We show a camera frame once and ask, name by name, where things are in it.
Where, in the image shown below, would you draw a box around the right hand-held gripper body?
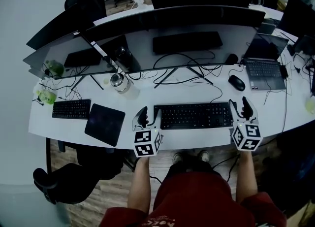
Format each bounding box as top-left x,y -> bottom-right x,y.
231,119 -> 263,152

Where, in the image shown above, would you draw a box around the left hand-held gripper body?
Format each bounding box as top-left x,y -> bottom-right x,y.
132,125 -> 164,158

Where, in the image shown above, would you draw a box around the large black keyboard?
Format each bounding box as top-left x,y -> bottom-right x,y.
154,101 -> 235,130

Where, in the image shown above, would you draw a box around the person's left forearm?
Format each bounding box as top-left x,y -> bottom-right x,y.
127,156 -> 152,212

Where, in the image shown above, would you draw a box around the person's right forearm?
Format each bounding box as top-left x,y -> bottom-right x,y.
235,150 -> 258,204

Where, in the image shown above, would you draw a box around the small black keyboard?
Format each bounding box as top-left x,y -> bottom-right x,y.
52,99 -> 92,120

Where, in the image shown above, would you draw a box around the black computer mouse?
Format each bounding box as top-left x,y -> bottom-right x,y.
228,74 -> 246,92

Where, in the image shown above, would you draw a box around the black mouse pad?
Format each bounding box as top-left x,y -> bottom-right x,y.
84,103 -> 126,148

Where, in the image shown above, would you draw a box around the person's left shoe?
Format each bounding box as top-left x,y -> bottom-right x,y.
172,152 -> 184,165

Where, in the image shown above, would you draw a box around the person's shoe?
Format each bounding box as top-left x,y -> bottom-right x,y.
172,152 -> 184,165
197,150 -> 211,163

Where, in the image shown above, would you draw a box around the grey open laptop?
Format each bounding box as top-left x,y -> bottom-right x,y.
242,32 -> 289,92

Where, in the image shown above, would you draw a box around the person's right shoe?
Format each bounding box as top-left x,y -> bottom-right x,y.
197,150 -> 211,163

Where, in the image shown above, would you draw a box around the person's black trousers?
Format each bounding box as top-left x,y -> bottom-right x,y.
167,159 -> 215,180

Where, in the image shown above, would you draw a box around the pale green container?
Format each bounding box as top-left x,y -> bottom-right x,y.
305,95 -> 315,116

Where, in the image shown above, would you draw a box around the black office chair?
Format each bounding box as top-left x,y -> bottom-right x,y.
32,138 -> 126,205
64,0 -> 108,23

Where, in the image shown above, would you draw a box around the person's red shirt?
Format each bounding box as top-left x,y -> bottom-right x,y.
99,171 -> 287,227

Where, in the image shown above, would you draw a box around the green drink bottle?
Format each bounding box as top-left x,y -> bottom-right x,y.
36,88 -> 58,106

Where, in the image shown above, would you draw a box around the flat black monitor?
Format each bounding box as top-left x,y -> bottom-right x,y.
22,31 -> 119,91

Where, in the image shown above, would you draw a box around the wide curved black monitor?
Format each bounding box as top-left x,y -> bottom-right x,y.
85,5 -> 267,89

